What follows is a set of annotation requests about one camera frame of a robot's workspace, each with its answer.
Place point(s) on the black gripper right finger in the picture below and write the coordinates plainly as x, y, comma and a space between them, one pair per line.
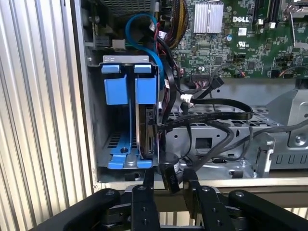
207, 204

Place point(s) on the grey metal drive cage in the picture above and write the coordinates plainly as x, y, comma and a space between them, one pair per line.
240, 144

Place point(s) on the black RAM slot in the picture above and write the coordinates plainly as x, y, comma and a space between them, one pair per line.
274, 10
257, 9

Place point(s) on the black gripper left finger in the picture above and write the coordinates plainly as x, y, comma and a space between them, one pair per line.
144, 204

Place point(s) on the hard disk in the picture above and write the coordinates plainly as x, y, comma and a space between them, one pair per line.
144, 96

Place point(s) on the green motherboard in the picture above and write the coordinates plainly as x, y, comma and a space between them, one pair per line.
252, 55

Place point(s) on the silver finned heatsink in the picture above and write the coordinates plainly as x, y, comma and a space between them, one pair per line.
208, 18

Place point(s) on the metal socket cover frame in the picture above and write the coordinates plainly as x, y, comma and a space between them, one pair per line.
300, 44

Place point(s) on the empty blue disk carrier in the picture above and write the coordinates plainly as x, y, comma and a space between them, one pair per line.
115, 89

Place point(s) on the black open PC case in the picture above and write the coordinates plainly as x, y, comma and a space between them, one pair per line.
79, 72

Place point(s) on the grey power supply unit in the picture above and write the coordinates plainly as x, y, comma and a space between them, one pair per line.
130, 6

